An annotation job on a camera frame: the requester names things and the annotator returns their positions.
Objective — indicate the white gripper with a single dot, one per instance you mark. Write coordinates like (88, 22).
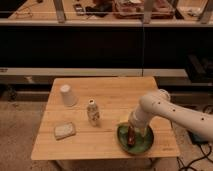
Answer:
(139, 122)

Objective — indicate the small clear glass bottle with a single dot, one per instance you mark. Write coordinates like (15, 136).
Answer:
(93, 113)

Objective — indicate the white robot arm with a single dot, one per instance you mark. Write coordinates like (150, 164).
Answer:
(157, 103)

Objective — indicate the brown sausage on plate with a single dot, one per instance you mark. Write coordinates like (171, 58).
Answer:
(131, 136)

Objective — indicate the green round plate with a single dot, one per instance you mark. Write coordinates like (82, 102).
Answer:
(143, 142)

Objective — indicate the wooden table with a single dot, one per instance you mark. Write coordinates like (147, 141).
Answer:
(116, 97)

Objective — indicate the white paper cup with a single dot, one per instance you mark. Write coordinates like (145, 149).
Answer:
(68, 97)

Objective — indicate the beige sponge block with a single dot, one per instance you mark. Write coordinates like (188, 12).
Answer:
(64, 131)

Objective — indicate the tray of items on shelf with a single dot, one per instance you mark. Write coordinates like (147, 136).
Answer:
(162, 9)

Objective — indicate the black phone on shelf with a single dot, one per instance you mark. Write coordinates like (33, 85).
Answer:
(79, 9)

